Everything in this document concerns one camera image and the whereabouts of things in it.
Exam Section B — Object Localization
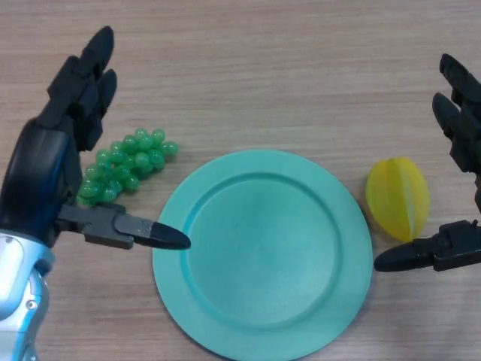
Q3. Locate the yellow starfruit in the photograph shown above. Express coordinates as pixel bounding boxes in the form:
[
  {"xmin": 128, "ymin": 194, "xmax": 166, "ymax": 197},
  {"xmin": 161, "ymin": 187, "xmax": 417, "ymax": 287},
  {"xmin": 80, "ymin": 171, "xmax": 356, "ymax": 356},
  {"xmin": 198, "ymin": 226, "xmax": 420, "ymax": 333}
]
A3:
[{"xmin": 366, "ymin": 156, "xmax": 431, "ymax": 242}]

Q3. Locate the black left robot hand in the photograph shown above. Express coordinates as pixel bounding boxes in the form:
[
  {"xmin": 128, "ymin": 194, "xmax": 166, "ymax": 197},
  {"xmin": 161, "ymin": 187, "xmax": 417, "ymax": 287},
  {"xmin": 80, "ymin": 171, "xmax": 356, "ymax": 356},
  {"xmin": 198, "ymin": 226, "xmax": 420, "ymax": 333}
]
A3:
[{"xmin": 0, "ymin": 25, "xmax": 192, "ymax": 251}]

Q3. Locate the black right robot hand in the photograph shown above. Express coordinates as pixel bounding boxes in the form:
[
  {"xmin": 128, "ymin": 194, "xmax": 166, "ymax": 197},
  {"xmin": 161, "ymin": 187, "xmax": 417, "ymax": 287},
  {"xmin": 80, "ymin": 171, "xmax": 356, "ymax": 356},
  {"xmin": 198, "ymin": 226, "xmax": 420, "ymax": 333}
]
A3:
[{"xmin": 374, "ymin": 53, "xmax": 481, "ymax": 274}]

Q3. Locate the green grape bunch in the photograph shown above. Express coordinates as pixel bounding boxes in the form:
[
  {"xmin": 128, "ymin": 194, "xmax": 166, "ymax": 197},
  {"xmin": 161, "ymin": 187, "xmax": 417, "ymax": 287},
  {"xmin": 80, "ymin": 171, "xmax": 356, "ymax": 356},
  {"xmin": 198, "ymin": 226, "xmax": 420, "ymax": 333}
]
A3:
[{"xmin": 76, "ymin": 127, "xmax": 180, "ymax": 208}]

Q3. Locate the teal round plate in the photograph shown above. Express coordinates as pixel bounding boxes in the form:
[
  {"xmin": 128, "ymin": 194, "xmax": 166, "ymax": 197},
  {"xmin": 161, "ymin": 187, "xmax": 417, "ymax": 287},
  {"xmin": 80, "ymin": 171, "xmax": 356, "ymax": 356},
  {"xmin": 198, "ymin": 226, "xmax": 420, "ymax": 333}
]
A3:
[{"xmin": 152, "ymin": 149, "xmax": 374, "ymax": 351}]

